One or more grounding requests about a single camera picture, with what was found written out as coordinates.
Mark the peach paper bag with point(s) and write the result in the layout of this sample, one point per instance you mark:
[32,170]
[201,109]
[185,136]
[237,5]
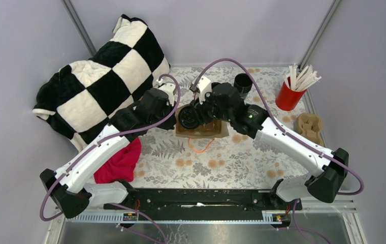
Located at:
[213,130]

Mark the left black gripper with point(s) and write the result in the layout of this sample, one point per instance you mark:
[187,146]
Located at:
[170,124]

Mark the black white checkered blanket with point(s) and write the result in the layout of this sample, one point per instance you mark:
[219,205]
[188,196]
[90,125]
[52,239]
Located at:
[81,97]

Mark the white paper straws bundle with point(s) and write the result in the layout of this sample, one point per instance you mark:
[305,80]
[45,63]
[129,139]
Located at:
[302,80]

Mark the brown cardboard cup carrier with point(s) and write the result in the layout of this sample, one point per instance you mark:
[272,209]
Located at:
[310,126]

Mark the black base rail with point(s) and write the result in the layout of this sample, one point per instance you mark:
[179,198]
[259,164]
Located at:
[202,204]

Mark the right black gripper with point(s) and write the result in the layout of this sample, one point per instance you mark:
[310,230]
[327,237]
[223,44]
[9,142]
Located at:
[203,117]

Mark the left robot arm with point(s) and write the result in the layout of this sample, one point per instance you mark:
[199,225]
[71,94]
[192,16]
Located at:
[68,186]

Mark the floral tablecloth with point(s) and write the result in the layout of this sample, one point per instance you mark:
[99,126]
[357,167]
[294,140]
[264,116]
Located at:
[232,162]

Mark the red cloth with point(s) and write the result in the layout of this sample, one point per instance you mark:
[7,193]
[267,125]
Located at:
[121,165]

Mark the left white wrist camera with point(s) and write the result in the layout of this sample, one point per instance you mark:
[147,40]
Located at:
[168,88]

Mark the stack of black cups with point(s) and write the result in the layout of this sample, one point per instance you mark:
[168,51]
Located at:
[243,84]

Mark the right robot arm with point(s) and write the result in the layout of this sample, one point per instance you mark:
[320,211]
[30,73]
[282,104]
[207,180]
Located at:
[327,169]

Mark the black cup lid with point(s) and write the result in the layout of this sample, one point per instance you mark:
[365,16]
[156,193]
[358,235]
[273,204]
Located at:
[188,118]

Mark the red cup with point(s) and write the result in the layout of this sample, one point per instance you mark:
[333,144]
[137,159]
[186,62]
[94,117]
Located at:
[287,99]

